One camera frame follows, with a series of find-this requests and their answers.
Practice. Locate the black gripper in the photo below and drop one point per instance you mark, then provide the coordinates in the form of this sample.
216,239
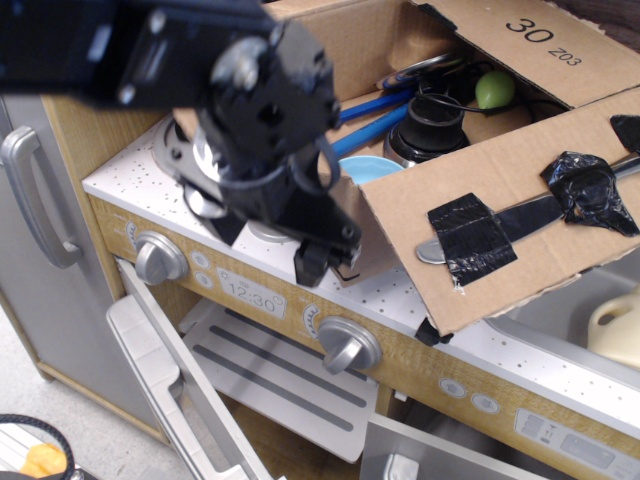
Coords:
288,191

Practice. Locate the large cardboard box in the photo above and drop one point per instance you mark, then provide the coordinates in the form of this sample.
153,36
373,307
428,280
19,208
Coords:
588,63

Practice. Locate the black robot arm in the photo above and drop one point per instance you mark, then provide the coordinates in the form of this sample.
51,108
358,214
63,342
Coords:
262,89

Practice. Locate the small silver burner disc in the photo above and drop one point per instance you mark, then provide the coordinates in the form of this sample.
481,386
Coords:
267,234

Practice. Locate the silver left stove knob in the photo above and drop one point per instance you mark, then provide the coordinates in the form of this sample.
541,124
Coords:
158,259

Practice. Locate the silver stove knob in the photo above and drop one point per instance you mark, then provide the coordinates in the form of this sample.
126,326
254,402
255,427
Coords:
158,259
347,345

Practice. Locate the light blue bowl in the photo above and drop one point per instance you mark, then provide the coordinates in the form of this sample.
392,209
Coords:
363,169

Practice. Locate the silver right stove knob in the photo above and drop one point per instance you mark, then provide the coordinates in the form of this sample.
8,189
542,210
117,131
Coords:
347,345

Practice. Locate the white oven rack tray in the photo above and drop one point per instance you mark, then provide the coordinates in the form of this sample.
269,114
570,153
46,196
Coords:
281,379

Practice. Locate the wooden toy kitchen unit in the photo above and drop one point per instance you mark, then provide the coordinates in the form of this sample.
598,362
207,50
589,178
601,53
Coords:
101,188

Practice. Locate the open grey oven door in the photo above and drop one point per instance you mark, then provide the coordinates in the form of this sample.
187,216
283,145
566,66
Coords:
192,415

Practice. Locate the grey toy fridge door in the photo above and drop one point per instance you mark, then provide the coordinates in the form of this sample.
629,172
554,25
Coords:
57,279

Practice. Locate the grey dishwasher door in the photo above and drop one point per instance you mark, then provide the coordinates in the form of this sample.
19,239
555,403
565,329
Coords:
393,450

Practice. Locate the green pear toy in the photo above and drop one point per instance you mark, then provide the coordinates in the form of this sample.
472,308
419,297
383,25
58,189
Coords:
495,89

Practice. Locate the silver knife taped on flap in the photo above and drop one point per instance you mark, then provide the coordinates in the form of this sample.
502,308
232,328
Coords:
527,217

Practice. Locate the silver toy sink basin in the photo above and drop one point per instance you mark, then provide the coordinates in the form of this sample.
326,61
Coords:
570,320

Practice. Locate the orange chip snack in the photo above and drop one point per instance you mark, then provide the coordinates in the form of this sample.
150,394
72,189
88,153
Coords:
43,460

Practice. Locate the cream ceramic jug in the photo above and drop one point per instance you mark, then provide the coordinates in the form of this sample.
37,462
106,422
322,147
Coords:
613,330

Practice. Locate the grey fridge door handle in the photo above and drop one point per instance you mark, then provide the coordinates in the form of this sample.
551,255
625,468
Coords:
17,150

